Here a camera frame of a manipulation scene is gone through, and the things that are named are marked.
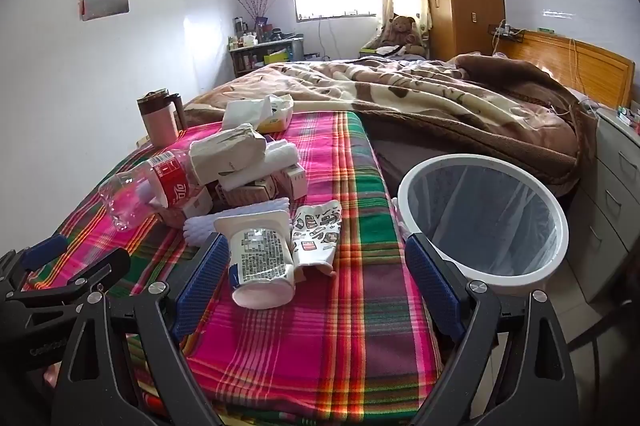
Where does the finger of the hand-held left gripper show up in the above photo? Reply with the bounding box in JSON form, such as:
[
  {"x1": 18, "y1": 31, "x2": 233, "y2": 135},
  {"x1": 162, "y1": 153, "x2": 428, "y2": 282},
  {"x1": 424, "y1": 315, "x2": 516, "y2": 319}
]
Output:
[
  {"x1": 21, "y1": 247, "x2": 132, "y2": 301},
  {"x1": 0, "y1": 233, "x2": 71, "y2": 289}
]

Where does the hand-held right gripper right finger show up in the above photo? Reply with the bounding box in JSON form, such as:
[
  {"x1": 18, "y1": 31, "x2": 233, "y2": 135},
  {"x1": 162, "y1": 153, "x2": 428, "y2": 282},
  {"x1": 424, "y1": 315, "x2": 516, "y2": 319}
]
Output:
[{"x1": 404, "y1": 233, "x2": 576, "y2": 426}]

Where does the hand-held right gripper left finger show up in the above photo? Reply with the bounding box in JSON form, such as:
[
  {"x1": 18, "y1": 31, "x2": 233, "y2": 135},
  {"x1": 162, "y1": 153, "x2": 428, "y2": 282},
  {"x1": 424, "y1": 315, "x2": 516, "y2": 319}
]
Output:
[{"x1": 50, "y1": 231, "x2": 231, "y2": 426}]

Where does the pale lavender towel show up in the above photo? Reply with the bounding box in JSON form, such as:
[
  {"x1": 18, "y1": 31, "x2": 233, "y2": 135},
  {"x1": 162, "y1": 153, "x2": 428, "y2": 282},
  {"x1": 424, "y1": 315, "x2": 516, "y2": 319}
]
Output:
[{"x1": 183, "y1": 198, "x2": 291, "y2": 247}]

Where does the white cardboard box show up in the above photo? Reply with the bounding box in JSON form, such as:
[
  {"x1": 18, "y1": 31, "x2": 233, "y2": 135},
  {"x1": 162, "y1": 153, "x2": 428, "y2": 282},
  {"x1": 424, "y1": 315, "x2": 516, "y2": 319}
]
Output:
[{"x1": 170, "y1": 188, "x2": 213, "y2": 227}]

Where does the white trash bin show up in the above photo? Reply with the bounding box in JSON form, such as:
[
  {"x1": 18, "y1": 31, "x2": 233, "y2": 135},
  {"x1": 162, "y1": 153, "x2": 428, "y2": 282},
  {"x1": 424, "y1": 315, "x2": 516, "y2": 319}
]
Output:
[{"x1": 395, "y1": 156, "x2": 570, "y2": 299}]

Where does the purple drink carton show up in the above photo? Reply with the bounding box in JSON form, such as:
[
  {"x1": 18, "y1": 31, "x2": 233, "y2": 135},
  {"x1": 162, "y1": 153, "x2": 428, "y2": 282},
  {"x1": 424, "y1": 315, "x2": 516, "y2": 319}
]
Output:
[{"x1": 215, "y1": 180, "x2": 278, "y2": 207}]

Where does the plastic bottle with red label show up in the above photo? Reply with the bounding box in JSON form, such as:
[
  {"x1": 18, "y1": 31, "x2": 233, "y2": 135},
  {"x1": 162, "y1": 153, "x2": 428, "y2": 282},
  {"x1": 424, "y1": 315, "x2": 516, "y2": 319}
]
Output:
[{"x1": 98, "y1": 149, "x2": 201, "y2": 231}]

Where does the white printed pouch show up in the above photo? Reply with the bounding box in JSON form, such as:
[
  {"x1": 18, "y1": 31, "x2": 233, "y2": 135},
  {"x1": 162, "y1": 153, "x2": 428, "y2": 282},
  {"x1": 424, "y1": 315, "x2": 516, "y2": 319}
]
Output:
[{"x1": 290, "y1": 200, "x2": 343, "y2": 277}]

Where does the beige paper packet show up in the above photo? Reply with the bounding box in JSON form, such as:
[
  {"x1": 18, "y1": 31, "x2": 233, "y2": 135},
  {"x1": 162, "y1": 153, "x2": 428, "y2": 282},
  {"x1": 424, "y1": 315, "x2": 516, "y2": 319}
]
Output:
[{"x1": 189, "y1": 124, "x2": 267, "y2": 187}]

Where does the white towel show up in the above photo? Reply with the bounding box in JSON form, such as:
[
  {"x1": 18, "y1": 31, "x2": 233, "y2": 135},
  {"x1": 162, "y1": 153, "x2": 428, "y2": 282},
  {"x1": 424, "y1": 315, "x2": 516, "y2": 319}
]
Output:
[{"x1": 217, "y1": 140, "x2": 303, "y2": 191}]

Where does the pink green plaid blanket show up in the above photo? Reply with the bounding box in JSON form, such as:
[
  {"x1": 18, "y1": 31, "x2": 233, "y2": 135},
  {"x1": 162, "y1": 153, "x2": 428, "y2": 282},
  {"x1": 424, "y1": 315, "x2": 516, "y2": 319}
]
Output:
[{"x1": 10, "y1": 111, "x2": 446, "y2": 426}]

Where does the pink mug with brown lid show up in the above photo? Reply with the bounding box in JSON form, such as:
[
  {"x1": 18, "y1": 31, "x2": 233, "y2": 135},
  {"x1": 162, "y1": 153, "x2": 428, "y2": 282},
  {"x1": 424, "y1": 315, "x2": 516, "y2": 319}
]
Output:
[{"x1": 136, "y1": 88, "x2": 188, "y2": 147}]

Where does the yellow tissue pack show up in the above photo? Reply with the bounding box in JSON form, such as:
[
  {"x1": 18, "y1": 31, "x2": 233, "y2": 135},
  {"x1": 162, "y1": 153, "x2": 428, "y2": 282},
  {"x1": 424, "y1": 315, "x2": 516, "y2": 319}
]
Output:
[{"x1": 221, "y1": 94, "x2": 295, "y2": 133}]

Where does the brown patterned blanket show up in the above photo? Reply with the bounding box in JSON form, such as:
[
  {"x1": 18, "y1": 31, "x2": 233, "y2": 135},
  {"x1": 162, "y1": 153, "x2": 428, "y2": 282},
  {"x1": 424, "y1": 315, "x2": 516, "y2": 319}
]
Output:
[{"x1": 182, "y1": 53, "x2": 601, "y2": 201}]

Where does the grey nightstand with drawers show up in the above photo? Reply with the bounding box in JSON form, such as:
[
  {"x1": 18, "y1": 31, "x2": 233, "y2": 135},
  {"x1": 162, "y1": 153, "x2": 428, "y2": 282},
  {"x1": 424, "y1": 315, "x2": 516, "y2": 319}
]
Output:
[{"x1": 567, "y1": 106, "x2": 640, "y2": 301}]

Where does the cluttered grey shelf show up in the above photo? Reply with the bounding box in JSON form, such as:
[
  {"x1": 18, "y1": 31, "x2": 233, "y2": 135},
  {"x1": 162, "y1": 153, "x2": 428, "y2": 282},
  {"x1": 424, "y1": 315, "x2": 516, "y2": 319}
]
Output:
[{"x1": 228, "y1": 36, "x2": 306, "y2": 79}]

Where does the brown teddy bear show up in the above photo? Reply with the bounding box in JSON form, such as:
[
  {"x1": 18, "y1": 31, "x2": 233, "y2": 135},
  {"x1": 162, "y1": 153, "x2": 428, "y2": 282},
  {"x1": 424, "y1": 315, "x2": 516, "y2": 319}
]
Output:
[{"x1": 380, "y1": 14, "x2": 426, "y2": 51}]

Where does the wooden headboard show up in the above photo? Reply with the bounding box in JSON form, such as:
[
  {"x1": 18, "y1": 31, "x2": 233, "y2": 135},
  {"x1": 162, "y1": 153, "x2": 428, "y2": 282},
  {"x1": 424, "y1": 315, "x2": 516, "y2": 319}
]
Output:
[{"x1": 497, "y1": 30, "x2": 636, "y2": 109}]

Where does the dried branches bouquet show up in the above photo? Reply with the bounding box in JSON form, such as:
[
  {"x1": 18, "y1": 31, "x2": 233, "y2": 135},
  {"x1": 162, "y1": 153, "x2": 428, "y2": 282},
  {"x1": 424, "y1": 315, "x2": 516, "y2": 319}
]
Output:
[{"x1": 231, "y1": 0, "x2": 287, "y2": 19}]

